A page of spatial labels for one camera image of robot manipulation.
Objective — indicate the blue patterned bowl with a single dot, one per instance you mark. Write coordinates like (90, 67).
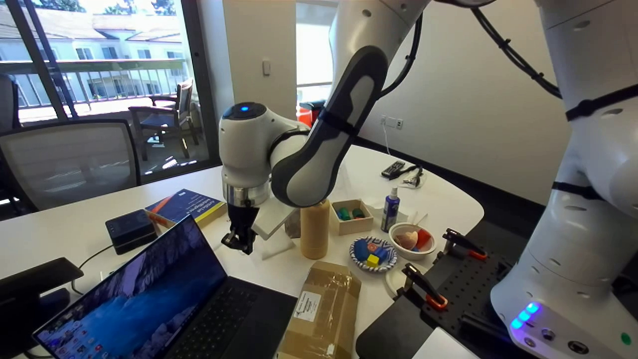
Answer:
(391, 262)

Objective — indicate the blue spray bottle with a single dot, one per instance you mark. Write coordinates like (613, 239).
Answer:
(390, 212)

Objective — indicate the black remote control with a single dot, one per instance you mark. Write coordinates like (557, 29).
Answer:
(393, 169)

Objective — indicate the red bin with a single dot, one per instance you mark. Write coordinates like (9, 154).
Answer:
(304, 114)

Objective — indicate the dark office chair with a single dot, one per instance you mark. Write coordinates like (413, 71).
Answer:
(7, 102)

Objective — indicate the white paper sheet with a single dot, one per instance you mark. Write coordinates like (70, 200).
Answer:
(443, 346)

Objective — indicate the blue and yellow book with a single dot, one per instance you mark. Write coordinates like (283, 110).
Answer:
(187, 204)

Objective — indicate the green toy piece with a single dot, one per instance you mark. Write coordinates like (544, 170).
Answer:
(344, 214)
(358, 213)

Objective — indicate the white foam board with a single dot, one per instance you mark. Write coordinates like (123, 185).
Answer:
(271, 219)

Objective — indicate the small blue block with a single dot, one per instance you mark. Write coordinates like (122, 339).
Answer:
(381, 254)

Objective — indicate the small wooden box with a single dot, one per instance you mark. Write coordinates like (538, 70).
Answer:
(355, 227)

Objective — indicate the black laptop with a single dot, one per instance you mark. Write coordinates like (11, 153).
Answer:
(164, 299)

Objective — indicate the white bowl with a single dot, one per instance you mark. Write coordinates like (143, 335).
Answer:
(398, 252)

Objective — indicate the glass balcony door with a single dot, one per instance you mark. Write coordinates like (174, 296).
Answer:
(99, 60)

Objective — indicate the grey mesh office chair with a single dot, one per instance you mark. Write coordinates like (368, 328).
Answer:
(70, 159)

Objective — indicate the red toy piece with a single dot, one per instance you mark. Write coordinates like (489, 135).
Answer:
(423, 238)

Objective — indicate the wooden patio chair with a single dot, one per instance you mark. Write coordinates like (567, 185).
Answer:
(167, 117)

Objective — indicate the brown cardboard box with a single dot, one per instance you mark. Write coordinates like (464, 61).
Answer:
(324, 314)

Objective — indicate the black device on mount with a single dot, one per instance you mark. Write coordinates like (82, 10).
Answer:
(30, 294)

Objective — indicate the large blue block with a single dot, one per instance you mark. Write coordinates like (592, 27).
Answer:
(361, 250)

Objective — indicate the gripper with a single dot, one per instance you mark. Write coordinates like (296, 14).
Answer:
(243, 217)

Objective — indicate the yellow block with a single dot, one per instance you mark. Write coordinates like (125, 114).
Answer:
(373, 260)

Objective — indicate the tan cylinder bottle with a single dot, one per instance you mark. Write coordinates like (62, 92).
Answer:
(314, 232)

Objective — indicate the small black box device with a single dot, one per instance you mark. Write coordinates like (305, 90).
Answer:
(130, 230)

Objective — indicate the white wall socket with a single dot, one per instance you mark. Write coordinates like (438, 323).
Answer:
(392, 122)

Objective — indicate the white light switch plate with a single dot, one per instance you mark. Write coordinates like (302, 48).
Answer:
(266, 68)

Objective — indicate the black clamp orange tips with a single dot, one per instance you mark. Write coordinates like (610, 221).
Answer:
(423, 286)
(461, 241)

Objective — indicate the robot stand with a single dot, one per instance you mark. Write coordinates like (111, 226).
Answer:
(458, 294)

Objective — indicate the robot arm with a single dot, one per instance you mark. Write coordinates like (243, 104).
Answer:
(588, 224)

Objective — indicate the narrow window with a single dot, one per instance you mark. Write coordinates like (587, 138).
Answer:
(314, 50)

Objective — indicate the tan wooden heart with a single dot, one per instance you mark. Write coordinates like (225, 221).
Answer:
(407, 240)

